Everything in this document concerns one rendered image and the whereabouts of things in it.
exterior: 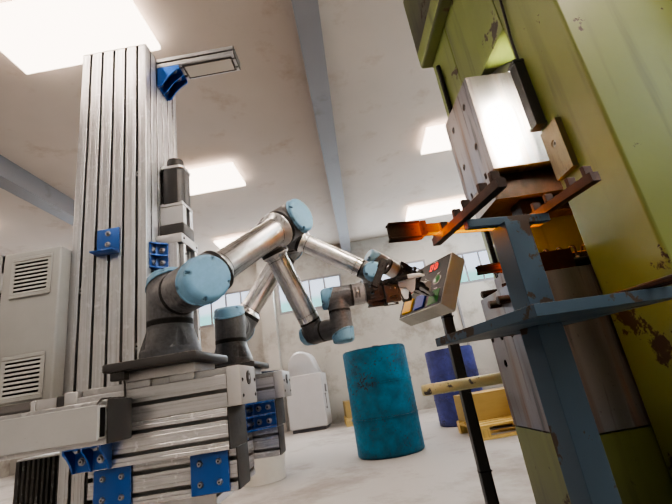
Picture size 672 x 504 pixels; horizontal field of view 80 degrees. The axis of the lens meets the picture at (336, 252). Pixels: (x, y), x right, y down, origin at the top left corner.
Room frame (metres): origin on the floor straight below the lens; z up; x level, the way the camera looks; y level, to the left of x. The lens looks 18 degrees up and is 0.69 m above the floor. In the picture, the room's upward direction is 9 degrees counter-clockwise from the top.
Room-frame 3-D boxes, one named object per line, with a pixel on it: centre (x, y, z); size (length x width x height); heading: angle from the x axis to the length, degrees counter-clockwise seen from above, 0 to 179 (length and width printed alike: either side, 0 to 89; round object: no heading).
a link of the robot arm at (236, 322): (1.54, 0.45, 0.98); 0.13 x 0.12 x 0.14; 3
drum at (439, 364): (5.69, -1.29, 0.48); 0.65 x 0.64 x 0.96; 88
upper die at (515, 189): (1.43, -0.79, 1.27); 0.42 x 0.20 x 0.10; 93
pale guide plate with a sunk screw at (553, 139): (1.11, -0.73, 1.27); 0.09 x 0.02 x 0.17; 3
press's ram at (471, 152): (1.38, -0.79, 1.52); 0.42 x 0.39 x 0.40; 93
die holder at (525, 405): (1.37, -0.80, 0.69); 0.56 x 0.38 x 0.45; 93
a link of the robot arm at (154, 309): (1.04, 0.46, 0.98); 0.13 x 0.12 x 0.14; 50
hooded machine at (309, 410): (8.16, 0.97, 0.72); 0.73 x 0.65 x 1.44; 88
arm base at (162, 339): (1.04, 0.46, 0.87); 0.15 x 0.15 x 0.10
